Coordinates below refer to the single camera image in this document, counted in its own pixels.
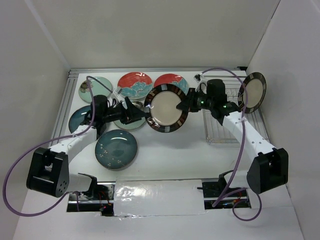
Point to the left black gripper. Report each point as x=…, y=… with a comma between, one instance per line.
x=131, y=111

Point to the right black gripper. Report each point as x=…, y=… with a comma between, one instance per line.
x=191, y=103

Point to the brown rim plate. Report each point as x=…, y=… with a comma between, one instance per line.
x=161, y=108
x=255, y=85

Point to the red floral plate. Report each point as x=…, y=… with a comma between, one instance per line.
x=174, y=79
x=135, y=85

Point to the dark blue plate front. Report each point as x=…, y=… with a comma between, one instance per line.
x=116, y=149

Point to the dark blue plate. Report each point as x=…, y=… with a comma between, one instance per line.
x=116, y=149
x=77, y=117

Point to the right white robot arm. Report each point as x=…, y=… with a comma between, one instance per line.
x=269, y=166

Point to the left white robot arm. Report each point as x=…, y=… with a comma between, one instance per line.
x=49, y=169

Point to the mint plate centre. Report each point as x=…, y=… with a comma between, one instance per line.
x=133, y=125

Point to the mint plate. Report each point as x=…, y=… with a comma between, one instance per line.
x=133, y=125
x=101, y=87

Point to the mint plate back left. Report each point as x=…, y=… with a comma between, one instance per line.
x=101, y=87

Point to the white taped cover panel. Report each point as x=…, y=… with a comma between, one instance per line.
x=158, y=198

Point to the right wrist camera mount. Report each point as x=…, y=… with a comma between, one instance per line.
x=201, y=82

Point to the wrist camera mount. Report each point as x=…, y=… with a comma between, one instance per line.
x=201, y=82
x=117, y=94

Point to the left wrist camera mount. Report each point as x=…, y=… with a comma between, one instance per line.
x=117, y=94

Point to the wire dish rack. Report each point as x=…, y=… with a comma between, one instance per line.
x=217, y=134

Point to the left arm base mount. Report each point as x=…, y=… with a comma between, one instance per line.
x=101, y=201

